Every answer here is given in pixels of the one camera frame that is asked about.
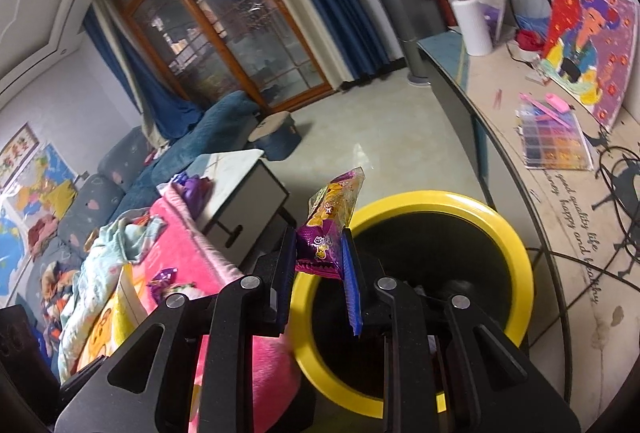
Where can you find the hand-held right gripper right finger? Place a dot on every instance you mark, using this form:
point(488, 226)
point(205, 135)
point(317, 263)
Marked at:
point(352, 288)

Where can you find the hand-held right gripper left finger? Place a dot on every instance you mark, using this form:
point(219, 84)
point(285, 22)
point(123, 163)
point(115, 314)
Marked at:
point(280, 283)

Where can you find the purple yellow snack packet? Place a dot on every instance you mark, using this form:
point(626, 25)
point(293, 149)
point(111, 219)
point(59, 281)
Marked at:
point(320, 248)

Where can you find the yellow rimmed trash bin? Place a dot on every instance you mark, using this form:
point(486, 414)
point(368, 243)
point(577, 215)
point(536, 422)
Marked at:
point(450, 208)

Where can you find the colourful patterned cloth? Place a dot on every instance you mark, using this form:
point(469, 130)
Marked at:
point(57, 303)

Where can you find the pink fleece blanket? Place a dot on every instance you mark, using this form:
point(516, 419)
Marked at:
point(190, 238)

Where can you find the light blue printed quilt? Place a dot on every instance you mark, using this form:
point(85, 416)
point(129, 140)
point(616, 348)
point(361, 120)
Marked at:
point(100, 263)

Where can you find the pile of pink clothes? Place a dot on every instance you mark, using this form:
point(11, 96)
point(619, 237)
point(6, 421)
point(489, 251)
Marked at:
point(42, 233)

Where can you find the purple bag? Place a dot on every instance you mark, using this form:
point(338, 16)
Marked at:
point(192, 190)

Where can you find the white top coffee table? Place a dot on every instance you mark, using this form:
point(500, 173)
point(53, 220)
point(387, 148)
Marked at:
point(230, 163)

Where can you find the small dark stool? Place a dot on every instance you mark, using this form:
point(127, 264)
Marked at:
point(280, 138)

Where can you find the yellow pillow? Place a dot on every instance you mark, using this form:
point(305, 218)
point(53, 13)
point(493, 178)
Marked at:
point(62, 198)

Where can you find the blue patterned sofa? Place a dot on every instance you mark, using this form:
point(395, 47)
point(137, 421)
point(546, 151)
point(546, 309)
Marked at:
point(125, 163)

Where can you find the framed calligraphy picture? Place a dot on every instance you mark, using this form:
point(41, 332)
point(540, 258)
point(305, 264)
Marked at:
point(17, 153)

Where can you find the clear bead organiser box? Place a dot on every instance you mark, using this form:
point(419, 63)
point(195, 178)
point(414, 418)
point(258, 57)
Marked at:
point(550, 143)

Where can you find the long television cabinet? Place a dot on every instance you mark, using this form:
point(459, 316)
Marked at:
point(500, 78)

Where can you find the wooden glass sliding door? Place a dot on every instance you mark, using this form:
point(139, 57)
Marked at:
point(225, 13)

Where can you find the pink plastic tool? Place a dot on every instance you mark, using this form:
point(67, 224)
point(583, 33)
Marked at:
point(557, 103)

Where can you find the white ribbed vase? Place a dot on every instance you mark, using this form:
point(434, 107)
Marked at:
point(472, 28)

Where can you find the white purple picture card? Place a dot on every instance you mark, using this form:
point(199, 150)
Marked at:
point(492, 20)

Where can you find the colourful portrait painting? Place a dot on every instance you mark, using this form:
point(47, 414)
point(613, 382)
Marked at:
point(585, 48)

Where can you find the blue world wall map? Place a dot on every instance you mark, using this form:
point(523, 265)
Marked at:
point(12, 248)

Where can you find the colourful country wall map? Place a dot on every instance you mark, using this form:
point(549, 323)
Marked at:
point(45, 178)

